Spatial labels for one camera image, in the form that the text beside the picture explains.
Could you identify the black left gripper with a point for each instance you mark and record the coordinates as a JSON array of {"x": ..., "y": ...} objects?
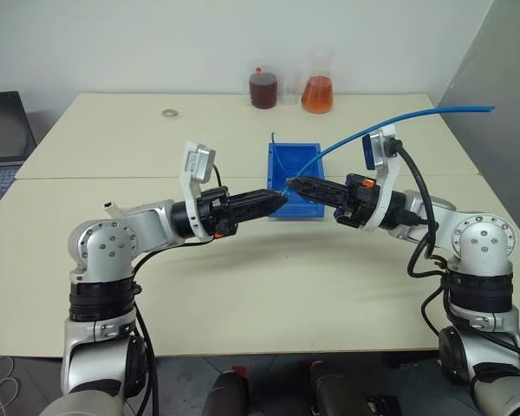
[{"x": 214, "y": 212}]

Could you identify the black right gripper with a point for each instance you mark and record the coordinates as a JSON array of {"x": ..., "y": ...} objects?
[{"x": 357, "y": 203}]

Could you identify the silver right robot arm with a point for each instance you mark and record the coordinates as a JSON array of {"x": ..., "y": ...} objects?
[{"x": 485, "y": 242}]

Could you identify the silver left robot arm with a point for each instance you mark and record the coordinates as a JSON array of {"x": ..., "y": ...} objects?
[{"x": 104, "y": 247}]

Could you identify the blue plastic bin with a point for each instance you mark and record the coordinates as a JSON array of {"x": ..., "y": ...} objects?
[{"x": 297, "y": 158}]

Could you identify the flask with orange liquid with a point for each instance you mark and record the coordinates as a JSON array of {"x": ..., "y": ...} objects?
[{"x": 317, "y": 95}]

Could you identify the clear glass beaker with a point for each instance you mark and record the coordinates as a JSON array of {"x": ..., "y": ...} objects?
[{"x": 288, "y": 89}]

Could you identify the beaker with dark red liquid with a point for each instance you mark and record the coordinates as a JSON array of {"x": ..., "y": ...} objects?
[{"x": 263, "y": 91}]

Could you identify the dark rounded shape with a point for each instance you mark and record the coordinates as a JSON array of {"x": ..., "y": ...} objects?
[
  {"x": 226, "y": 394},
  {"x": 338, "y": 390}
]

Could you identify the grey partition panel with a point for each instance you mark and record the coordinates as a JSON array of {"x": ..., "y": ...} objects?
[{"x": 498, "y": 86}]

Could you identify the dark grey laptop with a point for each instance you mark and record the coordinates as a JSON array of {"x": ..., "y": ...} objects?
[{"x": 4, "y": 130}]

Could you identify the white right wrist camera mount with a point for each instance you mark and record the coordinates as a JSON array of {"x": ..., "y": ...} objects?
[{"x": 385, "y": 173}]

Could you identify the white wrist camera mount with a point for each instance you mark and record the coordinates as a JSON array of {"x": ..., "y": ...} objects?
[
  {"x": 385, "y": 173},
  {"x": 197, "y": 162}
]

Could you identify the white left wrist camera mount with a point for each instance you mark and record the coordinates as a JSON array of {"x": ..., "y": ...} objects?
[{"x": 197, "y": 162}]

